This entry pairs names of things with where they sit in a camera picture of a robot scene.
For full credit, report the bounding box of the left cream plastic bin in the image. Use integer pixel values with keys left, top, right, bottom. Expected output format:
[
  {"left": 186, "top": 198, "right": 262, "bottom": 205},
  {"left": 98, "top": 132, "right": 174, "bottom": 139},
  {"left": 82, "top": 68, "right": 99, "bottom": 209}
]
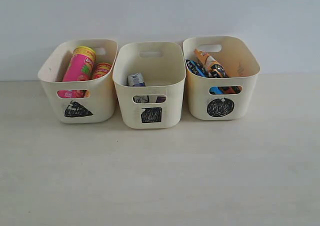
[{"left": 37, "top": 39, "right": 118, "bottom": 124}]

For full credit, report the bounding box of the pink chips can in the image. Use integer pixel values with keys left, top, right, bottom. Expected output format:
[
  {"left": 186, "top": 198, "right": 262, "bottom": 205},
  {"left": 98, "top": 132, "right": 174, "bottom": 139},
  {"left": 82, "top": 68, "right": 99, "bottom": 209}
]
[{"left": 57, "top": 46, "right": 96, "bottom": 99}]

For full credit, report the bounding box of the right cream plastic bin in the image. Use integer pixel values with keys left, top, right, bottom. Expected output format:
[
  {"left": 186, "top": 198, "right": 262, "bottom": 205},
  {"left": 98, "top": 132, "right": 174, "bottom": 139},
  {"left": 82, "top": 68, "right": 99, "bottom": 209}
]
[{"left": 182, "top": 36, "right": 260, "bottom": 121}]

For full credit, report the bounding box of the yellow chips can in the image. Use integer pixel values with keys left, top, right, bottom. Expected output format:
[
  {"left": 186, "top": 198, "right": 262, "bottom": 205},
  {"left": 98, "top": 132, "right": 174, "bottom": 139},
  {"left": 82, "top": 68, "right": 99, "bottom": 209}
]
[{"left": 90, "top": 62, "right": 112, "bottom": 80}]

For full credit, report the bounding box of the blue noodle snack bag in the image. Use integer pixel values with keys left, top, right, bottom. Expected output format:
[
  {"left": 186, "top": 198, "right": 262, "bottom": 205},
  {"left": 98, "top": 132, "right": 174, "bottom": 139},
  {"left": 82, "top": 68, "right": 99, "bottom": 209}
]
[{"left": 186, "top": 59, "right": 224, "bottom": 95}]

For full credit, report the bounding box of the orange noodle snack bag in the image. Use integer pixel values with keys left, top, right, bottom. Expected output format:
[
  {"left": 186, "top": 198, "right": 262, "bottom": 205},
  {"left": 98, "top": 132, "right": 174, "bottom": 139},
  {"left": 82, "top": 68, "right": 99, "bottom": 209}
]
[{"left": 193, "top": 49, "right": 242, "bottom": 95}]

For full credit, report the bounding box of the blue drink carton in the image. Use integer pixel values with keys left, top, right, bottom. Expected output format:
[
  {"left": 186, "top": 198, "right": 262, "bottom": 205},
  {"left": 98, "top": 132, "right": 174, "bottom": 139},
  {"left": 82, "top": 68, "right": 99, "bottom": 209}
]
[{"left": 127, "top": 72, "right": 149, "bottom": 104}]

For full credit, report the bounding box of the middle cream plastic bin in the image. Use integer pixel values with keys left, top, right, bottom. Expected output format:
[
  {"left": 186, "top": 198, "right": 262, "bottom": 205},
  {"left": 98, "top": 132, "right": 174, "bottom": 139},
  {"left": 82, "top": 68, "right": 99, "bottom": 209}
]
[{"left": 112, "top": 42, "right": 187, "bottom": 129}]

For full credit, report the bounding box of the cream plastic bin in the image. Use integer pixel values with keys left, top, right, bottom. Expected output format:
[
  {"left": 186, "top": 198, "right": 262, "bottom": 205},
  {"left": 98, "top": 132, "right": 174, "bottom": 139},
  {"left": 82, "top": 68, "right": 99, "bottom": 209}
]
[
  {"left": 182, "top": 36, "right": 260, "bottom": 121},
  {"left": 112, "top": 42, "right": 187, "bottom": 129},
  {"left": 37, "top": 39, "right": 118, "bottom": 124}
]

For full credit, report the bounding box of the purple drink carton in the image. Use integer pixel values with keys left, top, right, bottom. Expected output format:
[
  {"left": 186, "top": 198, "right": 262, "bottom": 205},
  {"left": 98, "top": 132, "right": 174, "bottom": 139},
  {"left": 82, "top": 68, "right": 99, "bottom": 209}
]
[{"left": 155, "top": 96, "right": 166, "bottom": 103}]

